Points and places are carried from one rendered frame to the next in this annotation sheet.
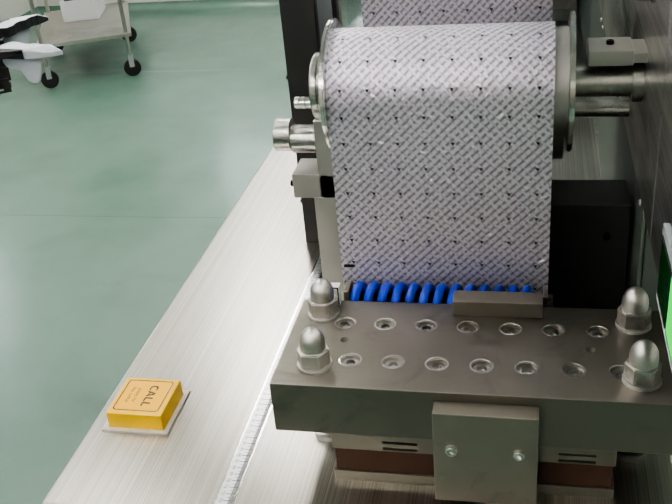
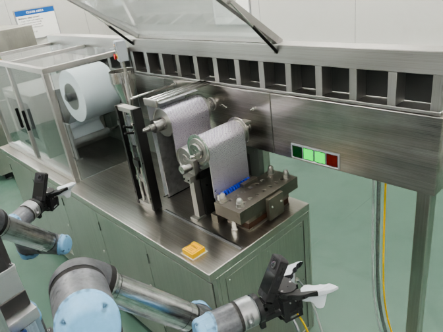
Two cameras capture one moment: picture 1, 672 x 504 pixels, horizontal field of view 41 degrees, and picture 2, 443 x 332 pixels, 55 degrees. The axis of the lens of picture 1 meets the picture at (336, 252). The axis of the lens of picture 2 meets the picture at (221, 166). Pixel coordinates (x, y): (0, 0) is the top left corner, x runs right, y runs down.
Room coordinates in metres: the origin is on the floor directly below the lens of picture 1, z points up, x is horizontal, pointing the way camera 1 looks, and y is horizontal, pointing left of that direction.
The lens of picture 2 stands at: (-0.12, 1.35, 1.97)
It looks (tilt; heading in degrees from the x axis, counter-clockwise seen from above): 25 degrees down; 306
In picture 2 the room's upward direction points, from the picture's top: 8 degrees counter-clockwise
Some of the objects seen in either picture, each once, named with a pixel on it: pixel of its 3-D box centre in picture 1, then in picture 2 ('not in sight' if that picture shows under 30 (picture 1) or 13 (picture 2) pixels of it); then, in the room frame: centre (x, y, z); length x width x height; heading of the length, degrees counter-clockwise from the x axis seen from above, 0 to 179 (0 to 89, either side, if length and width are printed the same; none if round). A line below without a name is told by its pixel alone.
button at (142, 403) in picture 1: (145, 403); (193, 249); (0.88, 0.25, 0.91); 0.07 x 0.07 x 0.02; 76
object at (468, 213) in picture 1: (441, 221); (230, 170); (0.90, -0.12, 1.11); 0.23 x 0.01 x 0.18; 76
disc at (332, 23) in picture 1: (335, 86); (198, 150); (0.98, -0.02, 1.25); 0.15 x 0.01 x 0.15; 166
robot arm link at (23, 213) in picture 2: not in sight; (17, 222); (1.33, 0.68, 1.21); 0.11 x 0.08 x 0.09; 110
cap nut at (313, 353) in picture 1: (312, 346); (239, 202); (0.76, 0.03, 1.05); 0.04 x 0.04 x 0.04
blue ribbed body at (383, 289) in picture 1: (444, 298); (236, 188); (0.87, -0.12, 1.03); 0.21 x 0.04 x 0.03; 76
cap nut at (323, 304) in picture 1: (322, 296); (222, 197); (0.86, 0.02, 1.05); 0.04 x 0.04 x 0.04
